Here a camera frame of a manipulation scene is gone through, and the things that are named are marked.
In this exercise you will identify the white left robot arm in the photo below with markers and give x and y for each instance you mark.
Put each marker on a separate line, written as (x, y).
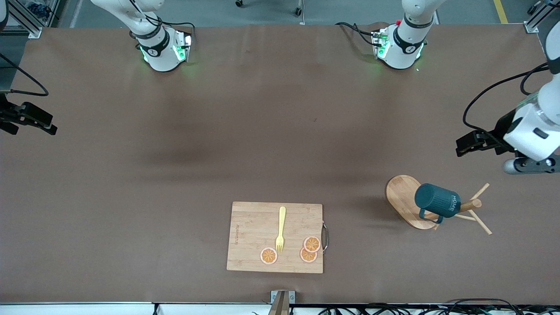
(531, 131)

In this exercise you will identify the wooden mug tree rack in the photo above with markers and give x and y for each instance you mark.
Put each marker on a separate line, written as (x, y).
(402, 197)

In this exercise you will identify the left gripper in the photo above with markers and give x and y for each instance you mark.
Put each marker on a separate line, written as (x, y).
(500, 131)

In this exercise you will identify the yellow fork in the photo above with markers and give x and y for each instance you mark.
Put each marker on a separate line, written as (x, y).
(281, 225)

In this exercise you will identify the teal mug yellow inside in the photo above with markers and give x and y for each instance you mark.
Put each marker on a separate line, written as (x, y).
(435, 199)

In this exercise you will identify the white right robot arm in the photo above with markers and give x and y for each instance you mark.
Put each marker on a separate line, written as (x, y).
(159, 57)

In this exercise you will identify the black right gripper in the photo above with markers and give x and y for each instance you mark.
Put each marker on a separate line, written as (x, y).
(9, 114)

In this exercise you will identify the aluminium frame post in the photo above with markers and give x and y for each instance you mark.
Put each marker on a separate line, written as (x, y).
(26, 19)
(540, 17)

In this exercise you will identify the aluminium camera post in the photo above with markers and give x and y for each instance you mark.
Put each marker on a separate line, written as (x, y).
(282, 302)

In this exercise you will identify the orange slice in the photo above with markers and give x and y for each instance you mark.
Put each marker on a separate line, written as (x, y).
(268, 256)
(312, 243)
(306, 257)

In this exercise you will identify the bamboo cutting board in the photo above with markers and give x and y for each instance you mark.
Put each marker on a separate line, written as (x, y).
(253, 236)

